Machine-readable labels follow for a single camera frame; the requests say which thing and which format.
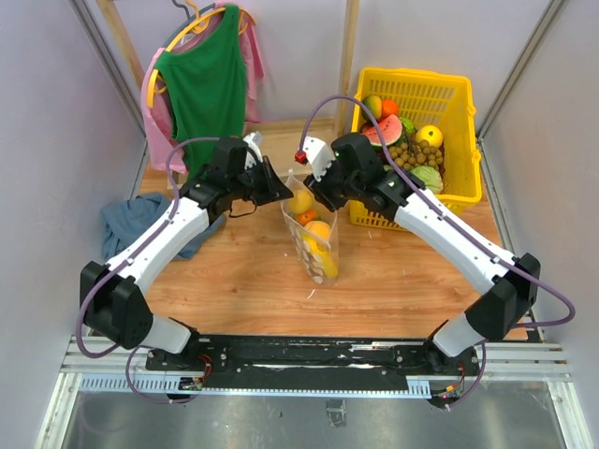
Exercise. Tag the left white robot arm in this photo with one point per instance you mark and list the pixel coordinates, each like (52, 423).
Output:
(112, 300)

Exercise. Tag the orange peach toy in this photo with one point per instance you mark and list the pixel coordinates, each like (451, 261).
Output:
(320, 229)

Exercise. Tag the orange tangerine toy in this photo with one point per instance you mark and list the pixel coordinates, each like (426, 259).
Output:
(388, 108)

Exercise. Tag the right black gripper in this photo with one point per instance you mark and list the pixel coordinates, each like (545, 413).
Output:
(320, 189)

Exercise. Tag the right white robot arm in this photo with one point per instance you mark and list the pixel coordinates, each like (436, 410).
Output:
(505, 283)

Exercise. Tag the wooden clothes rack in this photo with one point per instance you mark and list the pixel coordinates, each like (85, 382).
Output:
(282, 137)

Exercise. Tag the green custard apple toy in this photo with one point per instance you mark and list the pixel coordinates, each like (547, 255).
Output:
(408, 126)

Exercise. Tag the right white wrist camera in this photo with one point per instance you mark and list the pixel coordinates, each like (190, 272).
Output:
(317, 154)

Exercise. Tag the green orange mango toy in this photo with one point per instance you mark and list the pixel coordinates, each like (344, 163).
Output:
(374, 105)

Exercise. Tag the green tank top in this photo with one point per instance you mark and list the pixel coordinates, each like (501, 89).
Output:
(205, 77)

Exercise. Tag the yellow banana toy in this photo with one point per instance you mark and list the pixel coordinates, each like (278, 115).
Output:
(318, 258)

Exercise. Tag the watermelon slice toy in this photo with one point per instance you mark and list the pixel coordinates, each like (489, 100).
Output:
(391, 131)

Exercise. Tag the clear polka dot zip bag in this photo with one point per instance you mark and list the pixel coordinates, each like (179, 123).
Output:
(297, 232)

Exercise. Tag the grey clothes hanger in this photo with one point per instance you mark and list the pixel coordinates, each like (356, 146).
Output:
(191, 11)

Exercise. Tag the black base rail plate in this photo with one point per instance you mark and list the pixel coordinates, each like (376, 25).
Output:
(313, 364)

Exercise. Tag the yellow lemon toy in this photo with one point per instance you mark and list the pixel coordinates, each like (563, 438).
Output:
(430, 133)

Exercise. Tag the pink shirt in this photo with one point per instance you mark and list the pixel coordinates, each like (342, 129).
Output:
(158, 120)

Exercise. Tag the yellow plastic basket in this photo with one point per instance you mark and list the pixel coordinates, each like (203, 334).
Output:
(446, 101)

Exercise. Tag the green cabbage toy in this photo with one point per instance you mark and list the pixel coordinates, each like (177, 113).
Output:
(430, 177)

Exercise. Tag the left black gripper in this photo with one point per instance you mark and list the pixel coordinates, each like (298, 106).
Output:
(274, 190)

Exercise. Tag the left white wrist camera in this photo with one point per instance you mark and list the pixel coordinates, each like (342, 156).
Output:
(254, 155)

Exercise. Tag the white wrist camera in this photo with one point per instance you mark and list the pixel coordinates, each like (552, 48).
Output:
(254, 155)
(317, 154)

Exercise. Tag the blue crumpled cloth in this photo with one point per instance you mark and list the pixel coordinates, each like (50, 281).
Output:
(124, 222)

